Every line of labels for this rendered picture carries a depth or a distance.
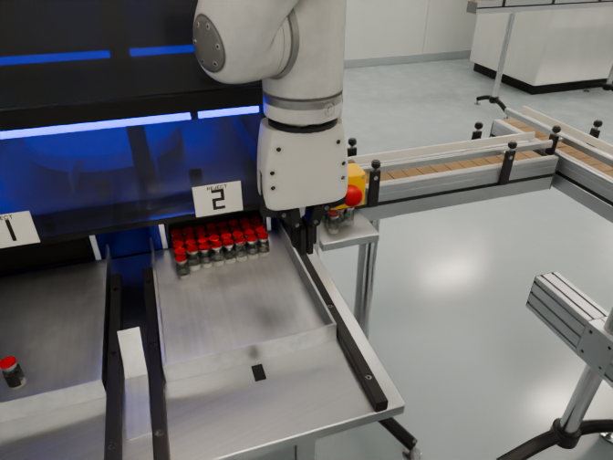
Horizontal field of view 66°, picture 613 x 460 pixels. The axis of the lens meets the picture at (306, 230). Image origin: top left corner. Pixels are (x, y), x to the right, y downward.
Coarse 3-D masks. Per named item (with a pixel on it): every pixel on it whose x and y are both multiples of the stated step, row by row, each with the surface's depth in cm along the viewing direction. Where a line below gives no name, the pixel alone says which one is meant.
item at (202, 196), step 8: (216, 184) 83; (224, 184) 83; (232, 184) 84; (240, 184) 84; (192, 192) 82; (200, 192) 83; (208, 192) 83; (224, 192) 84; (232, 192) 85; (240, 192) 85; (200, 200) 84; (208, 200) 84; (224, 200) 85; (232, 200) 86; (240, 200) 86; (200, 208) 84; (208, 208) 85; (224, 208) 86; (232, 208) 86; (240, 208) 87; (200, 216) 85
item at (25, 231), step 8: (0, 216) 74; (8, 216) 75; (16, 216) 75; (24, 216) 75; (0, 224) 75; (16, 224) 76; (24, 224) 76; (32, 224) 76; (0, 232) 76; (8, 232) 76; (16, 232) 76; (24, 232) 77; (32, 232) 77; (0, 240) 76; (8, 240) 77; (24, 240) 77; (32, 240) 78
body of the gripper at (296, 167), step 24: (264, 120) 51; (336, 120) 50; (264, 144) 50; (288, 144) 50; (312, 144) 50; (336, 144) 52; (264, 168) 51; (288, 168) 51; (312, 168) 52; (336, 168) 53; (264, 192) 53; (288, 192) 53; (312, 192) 54; (336, 192) 55
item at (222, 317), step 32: (160, 256) 93; (288, 256) 93; (160, 288) 85; (192, 288) 85; (224, 288) 85; (256, 288) 85; (288, 288) 85; (160, 320) 74; (192, 320) 78; (224, 320) 78; (256, 320) 78; (288, 320) 78; (320, 320) 78; (192, 352) 72; (224, 352) 68; (256, 352) 71
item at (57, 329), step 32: (0, 288) 85; (32, 288) 85; (64, 288) 85; (96, 288) 85; (0, 320) 78; (32, 320) 78; (64, 320) 78; (96, 320) 78; (0, 352) 72; (32, 352) 72; (64, 352) 72; (96, 352) 72; (0, 384) 67; (32, 384) 67; (64, 384) 67; (96, 384) 64; (0, 416) 62
